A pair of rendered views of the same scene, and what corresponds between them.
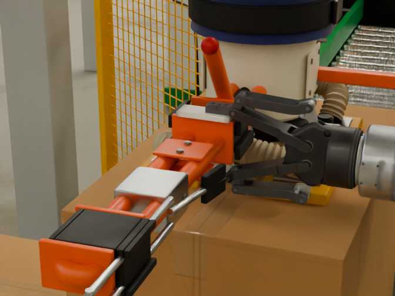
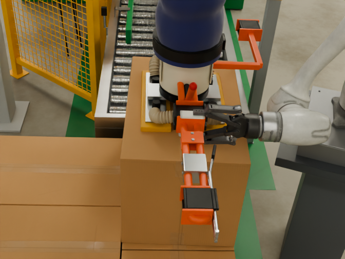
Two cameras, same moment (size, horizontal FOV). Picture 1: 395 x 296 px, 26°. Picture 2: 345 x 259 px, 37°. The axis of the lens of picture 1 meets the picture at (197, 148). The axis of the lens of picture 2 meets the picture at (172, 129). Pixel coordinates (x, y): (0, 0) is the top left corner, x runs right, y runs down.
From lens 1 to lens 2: 0.73 m
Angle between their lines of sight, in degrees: 26
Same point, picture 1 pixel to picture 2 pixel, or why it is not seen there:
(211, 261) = not seen: hidden behind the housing
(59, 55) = not seen: outside the picture
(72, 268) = (198, 219)
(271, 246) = (220, 162)
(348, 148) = (257, 126)
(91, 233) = (198, 201)
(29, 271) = (46, 156)
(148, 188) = (196, 167)
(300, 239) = (229, 155)
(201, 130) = (191, 122)
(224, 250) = not seen: hidden behind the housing
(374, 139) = (267, 121)
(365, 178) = (264, 136)
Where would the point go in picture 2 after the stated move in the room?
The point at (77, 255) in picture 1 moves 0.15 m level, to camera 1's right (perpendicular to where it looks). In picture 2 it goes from (198, 213) to (255, 199)
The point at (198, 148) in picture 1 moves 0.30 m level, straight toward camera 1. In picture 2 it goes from (198, 136) to (247, 214)
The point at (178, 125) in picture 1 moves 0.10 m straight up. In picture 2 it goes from (179, 121) to (182, 92)
